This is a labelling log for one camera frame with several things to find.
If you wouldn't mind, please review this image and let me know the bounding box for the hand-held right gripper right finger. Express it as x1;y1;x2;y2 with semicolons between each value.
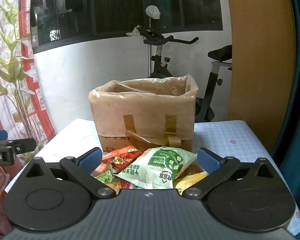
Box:
183;147;280;199

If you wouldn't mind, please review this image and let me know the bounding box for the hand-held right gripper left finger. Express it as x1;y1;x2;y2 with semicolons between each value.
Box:
22;147;117;198

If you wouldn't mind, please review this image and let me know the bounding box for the brown patterned snack packet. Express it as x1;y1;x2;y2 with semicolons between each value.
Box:
181;164;205;178

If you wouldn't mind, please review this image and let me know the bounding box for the green pea snack packet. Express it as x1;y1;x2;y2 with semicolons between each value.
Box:
94;169;122;189

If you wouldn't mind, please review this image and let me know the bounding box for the yellow snack packet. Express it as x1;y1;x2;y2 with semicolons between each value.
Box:
174;171;208;196

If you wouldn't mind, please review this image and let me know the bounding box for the orange red snack packet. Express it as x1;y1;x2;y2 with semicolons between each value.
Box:
101;146;143;171

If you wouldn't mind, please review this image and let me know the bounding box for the white green snack packet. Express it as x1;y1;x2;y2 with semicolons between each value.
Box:
117;147;198;189

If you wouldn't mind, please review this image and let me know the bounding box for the brown paper bag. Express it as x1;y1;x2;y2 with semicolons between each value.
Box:
88;74;199;153

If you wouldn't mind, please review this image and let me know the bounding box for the checked tablecloth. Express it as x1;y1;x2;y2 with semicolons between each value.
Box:
4;119;300;236

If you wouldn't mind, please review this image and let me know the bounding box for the bamboo print curtain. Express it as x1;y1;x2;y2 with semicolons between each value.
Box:
0;0;57;237

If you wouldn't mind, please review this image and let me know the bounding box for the black exercise bike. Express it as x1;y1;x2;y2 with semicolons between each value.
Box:
137;26;233;123

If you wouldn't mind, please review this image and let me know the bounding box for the wooden panel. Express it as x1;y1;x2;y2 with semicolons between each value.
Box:
224;0;297;153

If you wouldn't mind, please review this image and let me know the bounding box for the crumpled white tissue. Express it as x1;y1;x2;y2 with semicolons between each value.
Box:
126;25;141;37

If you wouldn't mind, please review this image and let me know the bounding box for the dark glass window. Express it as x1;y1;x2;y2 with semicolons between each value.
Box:
29;0;224;54

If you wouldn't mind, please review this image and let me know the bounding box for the white plastic bag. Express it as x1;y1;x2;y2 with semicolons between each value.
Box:
145;5;161;20

